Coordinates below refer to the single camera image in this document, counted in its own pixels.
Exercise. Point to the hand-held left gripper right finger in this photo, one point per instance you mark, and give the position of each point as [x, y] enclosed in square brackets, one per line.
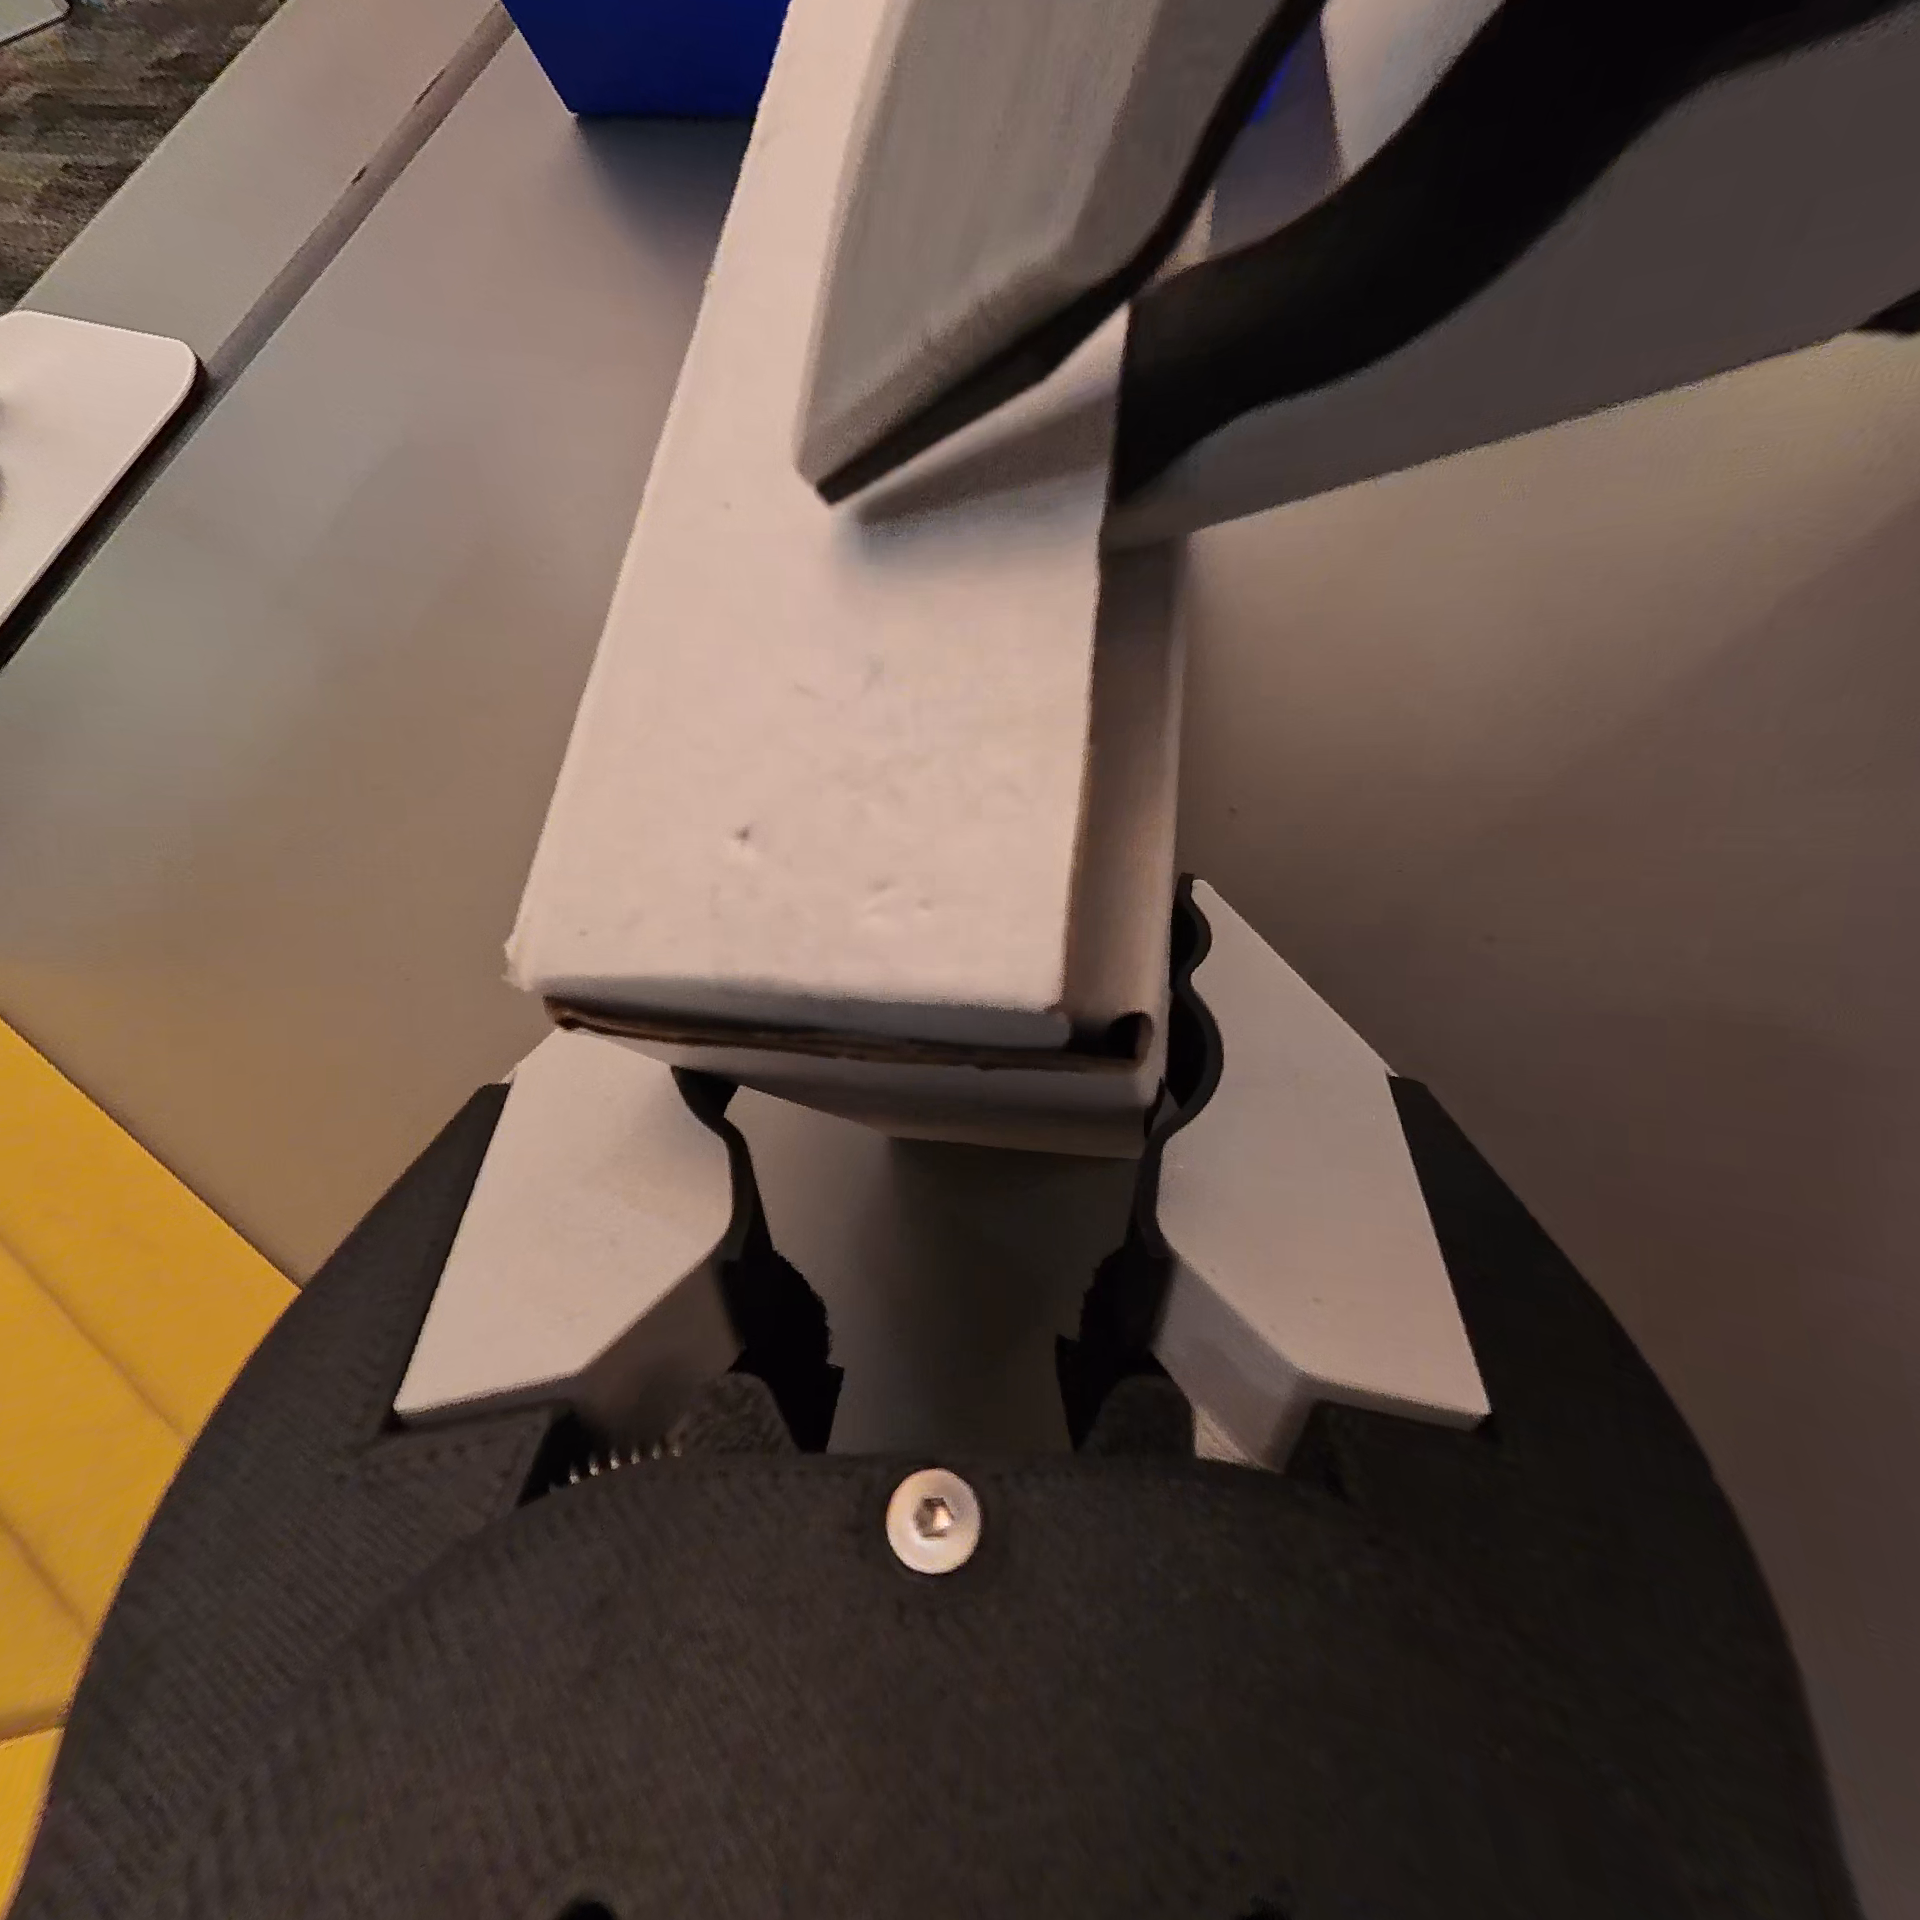
[1319, 1201]

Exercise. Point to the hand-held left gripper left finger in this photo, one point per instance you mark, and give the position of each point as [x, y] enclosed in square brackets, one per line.
[571, 1230]

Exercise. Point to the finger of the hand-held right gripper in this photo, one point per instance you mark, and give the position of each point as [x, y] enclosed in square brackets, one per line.
[1500, 428]
[974, 224]

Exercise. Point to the blue plastic bin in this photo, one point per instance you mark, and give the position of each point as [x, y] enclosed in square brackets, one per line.
[646, 54]

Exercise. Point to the white cardboard box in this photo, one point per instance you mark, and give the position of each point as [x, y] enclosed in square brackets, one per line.
[840, 720]

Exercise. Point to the yellow plastic bin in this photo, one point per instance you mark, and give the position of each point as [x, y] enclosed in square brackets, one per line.
[91, 1349]

